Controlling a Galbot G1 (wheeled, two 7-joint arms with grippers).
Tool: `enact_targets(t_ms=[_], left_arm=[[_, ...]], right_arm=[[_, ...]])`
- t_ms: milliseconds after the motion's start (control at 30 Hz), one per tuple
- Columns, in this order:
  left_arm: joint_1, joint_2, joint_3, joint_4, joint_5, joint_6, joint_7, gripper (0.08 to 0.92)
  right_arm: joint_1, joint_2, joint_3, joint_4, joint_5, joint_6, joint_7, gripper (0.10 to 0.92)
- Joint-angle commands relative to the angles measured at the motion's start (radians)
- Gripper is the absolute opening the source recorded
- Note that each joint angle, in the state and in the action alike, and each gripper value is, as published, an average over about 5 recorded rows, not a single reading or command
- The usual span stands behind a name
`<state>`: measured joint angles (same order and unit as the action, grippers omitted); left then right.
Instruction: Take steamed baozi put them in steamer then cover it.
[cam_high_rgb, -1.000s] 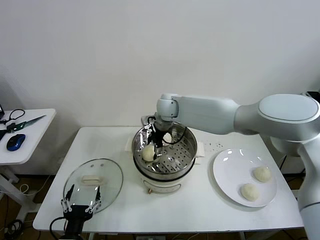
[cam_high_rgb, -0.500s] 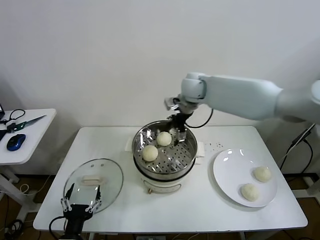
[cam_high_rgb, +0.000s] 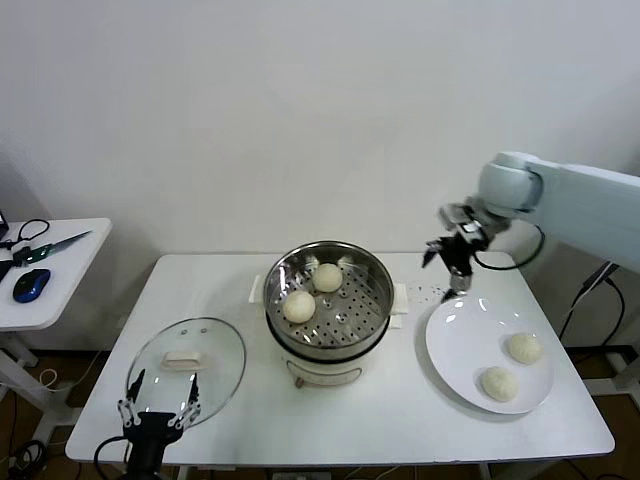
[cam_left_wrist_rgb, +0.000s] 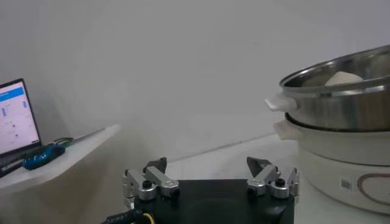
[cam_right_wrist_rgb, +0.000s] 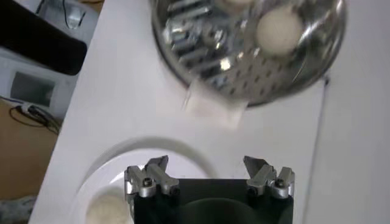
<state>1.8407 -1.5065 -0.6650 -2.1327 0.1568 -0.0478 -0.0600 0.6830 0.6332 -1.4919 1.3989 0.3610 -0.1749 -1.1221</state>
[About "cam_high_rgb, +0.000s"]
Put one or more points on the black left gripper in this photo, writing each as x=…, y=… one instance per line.
x=150, y=435

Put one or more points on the blue computer mouse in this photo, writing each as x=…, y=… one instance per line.
x=31, y=285

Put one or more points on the white electric cooker pot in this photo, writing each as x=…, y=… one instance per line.
x=325, y=372

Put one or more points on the small white side table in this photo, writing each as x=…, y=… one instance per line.
x=75, y=270

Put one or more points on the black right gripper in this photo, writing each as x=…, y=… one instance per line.
x=462, y=252

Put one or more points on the perforated stainless steamer basket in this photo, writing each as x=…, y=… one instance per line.
x=372, y=300

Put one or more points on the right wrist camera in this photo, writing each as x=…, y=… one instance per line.
x=452, y=216

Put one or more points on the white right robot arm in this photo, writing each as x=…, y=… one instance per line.
x=575, y=200

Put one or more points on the white steamed baozi bun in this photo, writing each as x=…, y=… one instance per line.
x=327, y=277
x=525, y=347
x=299, y=306
x=499, y=384

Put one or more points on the large white plate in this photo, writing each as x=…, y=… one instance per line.
x=460, y=345

